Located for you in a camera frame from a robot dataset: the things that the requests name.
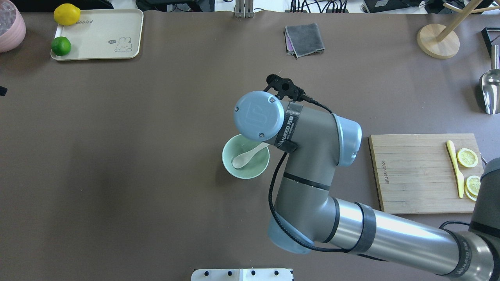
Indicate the pale green bowl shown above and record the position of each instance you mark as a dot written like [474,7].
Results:
[238,145]

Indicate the white ceramic spoon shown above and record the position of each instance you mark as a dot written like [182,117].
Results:
[244,158]

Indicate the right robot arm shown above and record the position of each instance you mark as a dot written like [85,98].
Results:
[306,218]

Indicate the pink bowl of ice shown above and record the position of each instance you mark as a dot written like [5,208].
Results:
[12,26]

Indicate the green lime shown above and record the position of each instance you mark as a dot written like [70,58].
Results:
[61,46]

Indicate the yellow lemon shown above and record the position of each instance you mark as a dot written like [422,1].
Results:
[67,14]

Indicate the cream rabbit tray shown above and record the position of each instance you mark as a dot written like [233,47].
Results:
[103,34]

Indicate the grey folded cloth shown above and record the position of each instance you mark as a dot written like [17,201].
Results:
[303,40]

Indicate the bamboo cutting board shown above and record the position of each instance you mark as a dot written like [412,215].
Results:
[414,173]

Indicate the wooden mug tree stand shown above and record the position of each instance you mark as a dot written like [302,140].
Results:
[440,41]

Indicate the yellow plastic knife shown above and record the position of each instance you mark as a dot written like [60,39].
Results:
[450,146]

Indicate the lemon slice stacked pair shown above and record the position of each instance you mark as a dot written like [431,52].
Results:
[472,187]

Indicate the metal scoop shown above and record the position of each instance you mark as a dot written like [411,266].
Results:
[490,84]

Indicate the aluminium frame post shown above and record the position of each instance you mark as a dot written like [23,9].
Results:
[244,8]

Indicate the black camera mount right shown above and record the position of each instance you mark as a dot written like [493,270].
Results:
[286,88]

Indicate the white camera post base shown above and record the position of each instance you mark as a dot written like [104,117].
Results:
[251,274]

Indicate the lemon slice near handle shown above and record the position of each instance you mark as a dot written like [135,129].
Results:
[467,158]

